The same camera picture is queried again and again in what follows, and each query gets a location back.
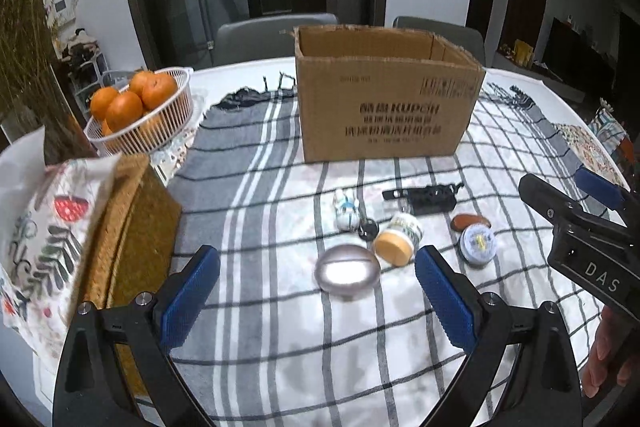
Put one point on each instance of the person's right hand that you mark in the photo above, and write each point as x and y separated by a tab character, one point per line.
605	357

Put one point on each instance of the white lace doily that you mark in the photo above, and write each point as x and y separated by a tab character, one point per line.
175	157

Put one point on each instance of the white storage rack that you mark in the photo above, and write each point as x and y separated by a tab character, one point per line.
85	67

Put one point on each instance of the orange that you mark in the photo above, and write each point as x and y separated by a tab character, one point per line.
103	103
123	112
139	82
160	89

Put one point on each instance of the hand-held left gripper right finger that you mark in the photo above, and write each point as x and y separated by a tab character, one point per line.
442	297

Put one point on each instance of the black plastic clip mount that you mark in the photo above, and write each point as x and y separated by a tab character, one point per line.
430	199

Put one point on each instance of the brown oval stone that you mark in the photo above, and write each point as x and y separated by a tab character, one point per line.
470	222

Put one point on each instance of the white toy figurine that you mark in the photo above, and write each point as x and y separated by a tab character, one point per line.
345	212

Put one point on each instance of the dark sideboard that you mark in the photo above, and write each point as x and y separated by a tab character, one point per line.
580	52

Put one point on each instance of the cream jar with tan lid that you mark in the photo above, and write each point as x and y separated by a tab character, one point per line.
395	247

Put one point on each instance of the grey chair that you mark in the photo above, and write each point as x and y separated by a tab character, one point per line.
465	39
260	42

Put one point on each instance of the yellow box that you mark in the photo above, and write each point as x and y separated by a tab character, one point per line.
522	53

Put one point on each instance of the dried flower bouquet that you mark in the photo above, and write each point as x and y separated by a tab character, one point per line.
25	32

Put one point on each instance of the small round blue-rimmed tin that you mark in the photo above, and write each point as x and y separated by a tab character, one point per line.
477	244

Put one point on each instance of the grey white plaid cloth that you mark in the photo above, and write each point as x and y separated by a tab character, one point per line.
280	357

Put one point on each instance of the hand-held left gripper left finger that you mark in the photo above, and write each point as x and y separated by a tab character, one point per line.
190	292

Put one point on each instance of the black round key tag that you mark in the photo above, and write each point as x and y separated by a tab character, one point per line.
367	229

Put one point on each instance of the patterned placemat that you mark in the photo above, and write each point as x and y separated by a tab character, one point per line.
585	147

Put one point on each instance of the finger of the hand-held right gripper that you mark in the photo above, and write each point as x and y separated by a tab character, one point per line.
545	197
600	188

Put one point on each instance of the brown cardboard box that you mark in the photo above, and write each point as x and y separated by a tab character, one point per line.
380	122

